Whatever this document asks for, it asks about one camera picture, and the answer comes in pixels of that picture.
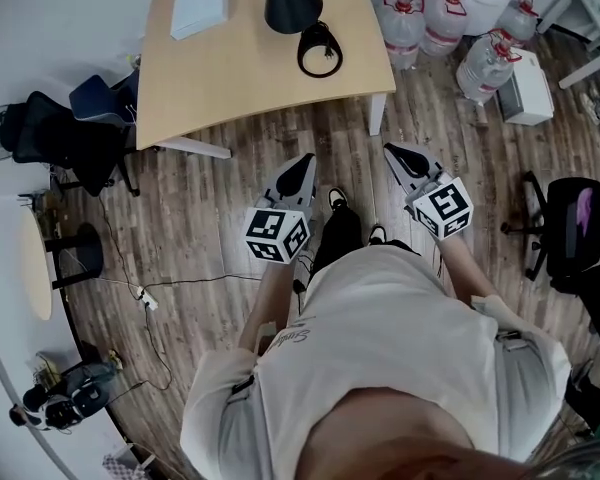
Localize black desk lamp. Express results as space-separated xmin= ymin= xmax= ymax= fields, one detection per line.
xmin=263 ymin=0 xmax=345 ymax=79

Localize black round stool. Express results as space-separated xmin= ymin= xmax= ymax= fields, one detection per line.
xmin=43 ymin=221 xmax=105 ymax=290

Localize white box-shaped appliance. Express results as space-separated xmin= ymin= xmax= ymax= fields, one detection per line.
xmin=495 ymin=47 xmax=555 ymax=125

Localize purple cloth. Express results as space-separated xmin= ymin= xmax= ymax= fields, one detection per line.
xmin=575 ymin=187 xmax=595 ymax=234

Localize light wooden table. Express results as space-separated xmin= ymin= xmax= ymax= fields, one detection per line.
xmin=135 ymin=0 xmax=397 ymax=159

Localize blue chair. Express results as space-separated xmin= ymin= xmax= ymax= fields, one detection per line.
xmin=68 ymin=70 xmax=141 ymax=129

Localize person's right forearm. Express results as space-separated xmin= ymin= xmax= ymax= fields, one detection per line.
xmin=437 ymin=232 xmax=501 ymax=304

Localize checkered box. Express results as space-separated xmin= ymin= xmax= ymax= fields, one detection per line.
xmin=102 ymin=450 xmax=146 ymax=480

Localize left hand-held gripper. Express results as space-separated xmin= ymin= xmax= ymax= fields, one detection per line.
xmin=243 ymin=152 xmax=319 ymax=265

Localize white power strip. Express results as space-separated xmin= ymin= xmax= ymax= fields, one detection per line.
xmin=134 ymin=285 xmax=160 ymax=312

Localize group of large water bottles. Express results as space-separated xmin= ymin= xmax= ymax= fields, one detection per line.
xmin=359 ymin=0 xmax=540 ymax=104

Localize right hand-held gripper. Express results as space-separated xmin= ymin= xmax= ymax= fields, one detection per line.
xmin=382 ymin=141 xmax=475 ymax=242

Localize person's black trousers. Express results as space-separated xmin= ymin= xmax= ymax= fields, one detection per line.
xmin=312 ymin=205 xmax=421 ymax=274

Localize black mesh office chair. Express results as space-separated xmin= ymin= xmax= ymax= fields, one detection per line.
xmin=0 ymin=90 xmax=141 ymax=199

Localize black swivel office chair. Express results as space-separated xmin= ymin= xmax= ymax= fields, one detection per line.
xmin=499 ymin=170 xmax=600 ymax=283

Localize black padded seat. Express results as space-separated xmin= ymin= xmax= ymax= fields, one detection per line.
xmin=549 ymin=262 xmax=600 ymax=349

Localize person's white t-shirt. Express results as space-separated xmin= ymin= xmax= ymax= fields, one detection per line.
xmin=179 ymin=245 xmax=574 ymax=480

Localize black and white headset gear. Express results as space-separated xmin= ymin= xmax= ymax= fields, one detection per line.
xmin=8 ymin=360 xmax=124 ymax=432

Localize white side table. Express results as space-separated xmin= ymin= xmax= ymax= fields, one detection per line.
xmin=537 ymin=0 xmax=600 ymax=89

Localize white flat box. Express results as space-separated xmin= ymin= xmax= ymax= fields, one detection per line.
xmin=169 ymin=0 xmax=230 ymax=41

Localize person's left forearm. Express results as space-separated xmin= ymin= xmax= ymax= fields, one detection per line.
xmin=237 ymin=255 xmax=306 ymax=354

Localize black floor cable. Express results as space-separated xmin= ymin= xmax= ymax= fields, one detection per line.
xmin=142 ymin=273 xmax=264 ymax=292

